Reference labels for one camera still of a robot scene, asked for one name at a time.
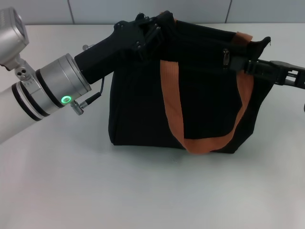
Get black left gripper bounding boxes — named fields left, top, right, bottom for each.
left=74, top=13, right=165, bottom=86

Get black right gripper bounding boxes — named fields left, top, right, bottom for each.
left=230, top=56, right=305, bottom=91

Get silver zipper pull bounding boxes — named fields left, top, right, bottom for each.
left=223, top=48, right=231, bottom=70

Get black food bag orange handles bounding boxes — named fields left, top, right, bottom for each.
left=107, top=10, right=274, bottom=156

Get black cable with knurled plug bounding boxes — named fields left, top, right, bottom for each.
left=70, top=77, right=106, bottom=117

